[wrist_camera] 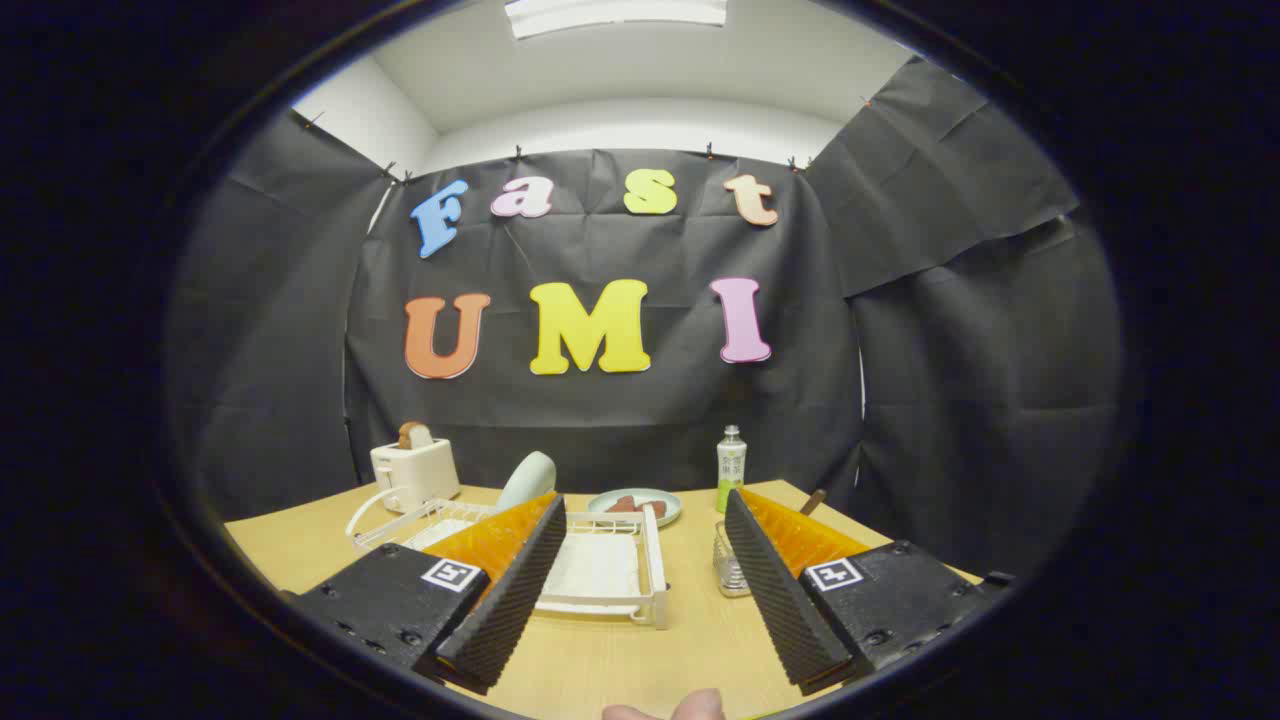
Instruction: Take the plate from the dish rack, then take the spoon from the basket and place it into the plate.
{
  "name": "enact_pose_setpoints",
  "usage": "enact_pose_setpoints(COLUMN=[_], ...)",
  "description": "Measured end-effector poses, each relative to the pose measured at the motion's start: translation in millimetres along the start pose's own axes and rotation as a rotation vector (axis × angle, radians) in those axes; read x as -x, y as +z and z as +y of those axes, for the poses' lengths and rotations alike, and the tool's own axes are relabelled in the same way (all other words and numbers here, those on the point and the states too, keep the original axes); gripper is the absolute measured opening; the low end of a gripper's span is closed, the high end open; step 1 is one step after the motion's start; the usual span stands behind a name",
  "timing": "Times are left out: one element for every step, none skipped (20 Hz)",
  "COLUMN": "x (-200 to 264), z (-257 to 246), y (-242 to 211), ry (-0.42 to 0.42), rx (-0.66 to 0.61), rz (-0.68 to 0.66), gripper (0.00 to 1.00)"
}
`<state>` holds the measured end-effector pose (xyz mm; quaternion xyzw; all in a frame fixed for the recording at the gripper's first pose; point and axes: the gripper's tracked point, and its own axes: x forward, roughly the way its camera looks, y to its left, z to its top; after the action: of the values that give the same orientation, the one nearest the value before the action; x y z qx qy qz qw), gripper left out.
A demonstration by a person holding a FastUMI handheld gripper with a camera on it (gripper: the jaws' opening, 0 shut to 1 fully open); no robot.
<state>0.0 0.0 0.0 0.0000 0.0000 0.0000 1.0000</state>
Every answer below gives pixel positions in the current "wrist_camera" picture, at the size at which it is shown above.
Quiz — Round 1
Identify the white wire dish rack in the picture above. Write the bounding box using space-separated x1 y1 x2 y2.
352 497 671 629

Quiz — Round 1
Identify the metal wire basket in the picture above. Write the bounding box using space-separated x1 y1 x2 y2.
712 520 753 599

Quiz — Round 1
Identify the ceiling light panel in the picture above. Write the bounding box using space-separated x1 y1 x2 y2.
505 0 729 39

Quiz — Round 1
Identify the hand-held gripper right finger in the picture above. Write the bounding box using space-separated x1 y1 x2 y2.
723 487 1016 698

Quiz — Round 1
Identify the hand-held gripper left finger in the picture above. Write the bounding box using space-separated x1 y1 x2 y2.
290 490 568 696

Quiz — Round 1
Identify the light green plate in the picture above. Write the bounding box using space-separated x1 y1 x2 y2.
497 451 558 513
587 488 683 529

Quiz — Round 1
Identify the green tea bottle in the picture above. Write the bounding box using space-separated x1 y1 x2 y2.
716 425 748 514

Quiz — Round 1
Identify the white toaster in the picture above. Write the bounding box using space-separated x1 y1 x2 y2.
370 438 462 514

